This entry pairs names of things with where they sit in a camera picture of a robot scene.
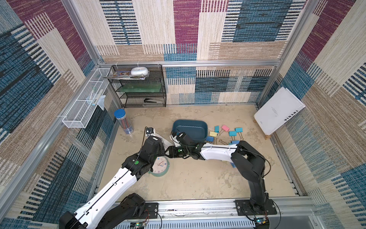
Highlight packaged ruler card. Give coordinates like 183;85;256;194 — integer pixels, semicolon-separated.
153;128;174;150

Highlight teal plastic storage box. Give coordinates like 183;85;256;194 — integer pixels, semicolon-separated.
172;119;208;142

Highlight green round alarm clock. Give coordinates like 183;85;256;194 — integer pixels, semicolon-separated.
149;156;170;177

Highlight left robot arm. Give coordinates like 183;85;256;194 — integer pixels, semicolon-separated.
59;135;171;229

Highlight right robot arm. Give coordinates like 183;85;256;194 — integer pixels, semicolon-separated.
169;132;272;214

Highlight yellow binder clip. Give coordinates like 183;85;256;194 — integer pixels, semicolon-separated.
209;131;218;138

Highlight teal binder clip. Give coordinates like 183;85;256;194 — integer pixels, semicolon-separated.
214;126;220;135
235;127;243;140
229;131;237;141

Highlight pink binder clip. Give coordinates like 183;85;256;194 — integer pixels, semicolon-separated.
219;125;230;134

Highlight blue-lid pencil tube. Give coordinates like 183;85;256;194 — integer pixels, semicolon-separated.
114;109;133;135

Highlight green tray on shelf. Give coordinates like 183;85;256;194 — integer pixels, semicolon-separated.
117;83;162;93

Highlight magazines on shelf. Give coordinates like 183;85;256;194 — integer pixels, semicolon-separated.
103;70;150;81

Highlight white oval device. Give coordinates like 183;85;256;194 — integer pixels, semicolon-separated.
131;66;149;76

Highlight white booklet on stand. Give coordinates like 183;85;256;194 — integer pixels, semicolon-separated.
254;87;306;135

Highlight black wire shelf rack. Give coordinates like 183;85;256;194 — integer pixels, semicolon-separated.
107;65;166;108

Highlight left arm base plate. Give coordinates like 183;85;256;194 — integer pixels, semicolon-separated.
137;202;159;219

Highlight white wire wall basket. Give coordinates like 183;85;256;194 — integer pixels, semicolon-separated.
57;67;110;129

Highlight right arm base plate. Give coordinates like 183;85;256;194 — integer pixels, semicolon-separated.
234;199;277;216

